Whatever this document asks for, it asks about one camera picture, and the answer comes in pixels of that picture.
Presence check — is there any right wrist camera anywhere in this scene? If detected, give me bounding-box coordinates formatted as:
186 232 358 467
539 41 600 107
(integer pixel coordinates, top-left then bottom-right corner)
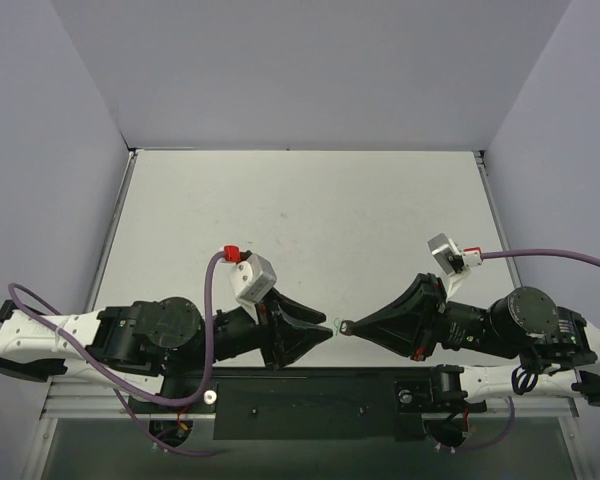
427 233 483 276

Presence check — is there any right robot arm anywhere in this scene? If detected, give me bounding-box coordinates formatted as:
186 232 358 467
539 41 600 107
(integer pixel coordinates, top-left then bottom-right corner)
340 274 600 409

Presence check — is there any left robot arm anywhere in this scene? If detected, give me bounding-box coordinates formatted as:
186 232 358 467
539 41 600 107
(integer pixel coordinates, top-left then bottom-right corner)
0 290 333 412

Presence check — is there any purple cable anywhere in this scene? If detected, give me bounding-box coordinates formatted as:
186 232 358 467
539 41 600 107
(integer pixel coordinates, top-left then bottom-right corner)
7 249 231 406
481 248 600 276

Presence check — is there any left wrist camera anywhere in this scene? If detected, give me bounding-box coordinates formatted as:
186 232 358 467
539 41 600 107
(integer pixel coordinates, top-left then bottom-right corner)
229 251 277 304

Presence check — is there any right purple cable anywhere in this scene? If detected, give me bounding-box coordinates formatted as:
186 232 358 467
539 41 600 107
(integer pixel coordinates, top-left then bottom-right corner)
481 248 600 276

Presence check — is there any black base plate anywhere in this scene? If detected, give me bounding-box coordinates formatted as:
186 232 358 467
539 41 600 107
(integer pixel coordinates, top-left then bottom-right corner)
124 367 481 444

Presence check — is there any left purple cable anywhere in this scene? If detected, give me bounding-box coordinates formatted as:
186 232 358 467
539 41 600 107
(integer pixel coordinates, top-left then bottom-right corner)
7 249 231 406

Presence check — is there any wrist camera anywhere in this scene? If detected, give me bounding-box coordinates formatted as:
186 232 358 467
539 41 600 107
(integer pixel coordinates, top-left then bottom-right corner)
229 251 277 304
427 233 483 276

